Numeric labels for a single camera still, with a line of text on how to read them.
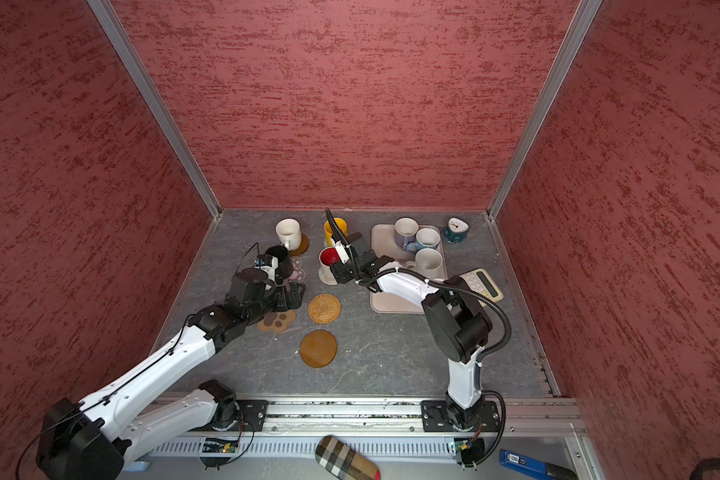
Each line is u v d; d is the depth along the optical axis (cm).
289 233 101
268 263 71
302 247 107
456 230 110
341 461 66
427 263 102
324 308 93
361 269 71
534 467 65
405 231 109
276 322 90
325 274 99
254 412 74
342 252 79
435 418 74
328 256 99
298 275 101
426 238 104
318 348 85
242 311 60
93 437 38
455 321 51
